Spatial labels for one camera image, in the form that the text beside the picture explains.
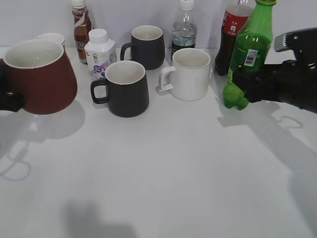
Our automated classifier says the dark cola bottle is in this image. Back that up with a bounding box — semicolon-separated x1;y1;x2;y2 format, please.
214;0;253;76

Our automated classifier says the dark red ceramic mug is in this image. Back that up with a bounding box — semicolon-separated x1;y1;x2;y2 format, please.
2;39;77;115

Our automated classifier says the white ceramic mug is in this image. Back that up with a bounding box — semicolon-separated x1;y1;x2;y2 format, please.
158;48;211;102

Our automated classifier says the yellow paper cup stack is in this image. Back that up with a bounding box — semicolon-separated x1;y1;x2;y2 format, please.
35;33;65;47

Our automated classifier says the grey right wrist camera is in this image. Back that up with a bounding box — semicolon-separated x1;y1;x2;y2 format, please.
274;33;288;52

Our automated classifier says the white milk carton bottle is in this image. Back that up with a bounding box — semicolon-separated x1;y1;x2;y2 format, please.
84;29;117;80

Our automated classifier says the brown coffee drink bottle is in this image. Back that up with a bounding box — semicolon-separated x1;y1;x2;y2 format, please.
71;0;93;64

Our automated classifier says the green soda bottle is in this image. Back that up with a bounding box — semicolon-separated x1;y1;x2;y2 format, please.
222;0;276;110

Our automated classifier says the dark grey rear mug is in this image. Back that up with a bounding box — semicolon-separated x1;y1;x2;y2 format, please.
120;25;165;70

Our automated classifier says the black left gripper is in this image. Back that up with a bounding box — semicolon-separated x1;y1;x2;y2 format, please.
0;59;25;113

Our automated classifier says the clear water bottle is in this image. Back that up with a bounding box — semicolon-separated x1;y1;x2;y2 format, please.
171;0;197;59

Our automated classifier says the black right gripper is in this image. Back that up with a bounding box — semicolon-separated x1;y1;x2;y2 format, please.
233;28;317;111

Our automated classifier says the black front ceramic mug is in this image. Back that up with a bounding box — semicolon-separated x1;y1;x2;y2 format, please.
90;60;150;118

